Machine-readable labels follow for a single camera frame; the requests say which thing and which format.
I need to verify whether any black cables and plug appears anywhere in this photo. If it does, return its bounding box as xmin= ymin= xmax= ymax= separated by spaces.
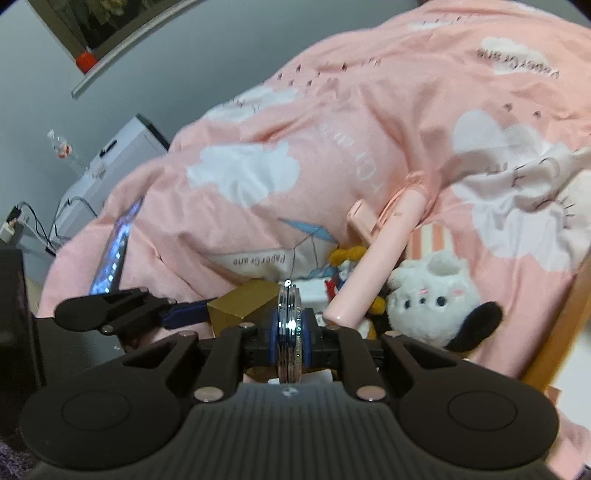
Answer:
xmin=0 ymin=195 xmax=100 ymax=257

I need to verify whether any brown plush keychain toy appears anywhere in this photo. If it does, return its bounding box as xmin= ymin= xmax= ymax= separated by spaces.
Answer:
xmin=356 ymin=318 xmax=377 ymax=340

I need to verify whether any gold box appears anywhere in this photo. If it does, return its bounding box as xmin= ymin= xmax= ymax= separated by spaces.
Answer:
xmin=207 ymin=280 xmax=280 ymax=337

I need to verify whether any orange cardboard box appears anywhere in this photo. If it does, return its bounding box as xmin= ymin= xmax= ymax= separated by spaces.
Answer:
xmin=521 ymin=253 xmax=591 ymax=406

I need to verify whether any round compact mirror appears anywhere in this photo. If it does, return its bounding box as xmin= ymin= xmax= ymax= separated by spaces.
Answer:
xmin=276 ymin=280 xmax=304 ymax=383

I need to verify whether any white charger plug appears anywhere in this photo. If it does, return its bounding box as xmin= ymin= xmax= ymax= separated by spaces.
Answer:
xmin=295 ymin=278 xmax=337 ymax=312

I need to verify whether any pink handheld fan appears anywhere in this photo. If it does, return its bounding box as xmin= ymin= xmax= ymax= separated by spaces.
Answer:
xmin=324 ymin=171 xmax=431 ymax=329

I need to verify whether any smartphone with lit screen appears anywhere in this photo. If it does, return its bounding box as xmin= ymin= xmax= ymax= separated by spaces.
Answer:
xmin=89 ymin=198 xmax=143 ymax=295

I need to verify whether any white black plush cat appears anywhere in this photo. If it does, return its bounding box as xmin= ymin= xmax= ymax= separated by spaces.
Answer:
xmin=386 ymin=250 xmax=503 ymax=353

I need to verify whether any pink cloud-print duvet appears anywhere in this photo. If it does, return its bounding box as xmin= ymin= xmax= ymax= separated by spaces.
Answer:
xmin=36 ymin=0 xmax=591 ymax=462

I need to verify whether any window frame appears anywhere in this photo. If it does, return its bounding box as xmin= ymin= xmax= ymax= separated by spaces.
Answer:
xmin=29 ymin=0 xmax=199 ymax=99

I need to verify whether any white storage box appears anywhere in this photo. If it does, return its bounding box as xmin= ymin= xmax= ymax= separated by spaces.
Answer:
xmin=49 ymin=114 xmax=169 ymax=244

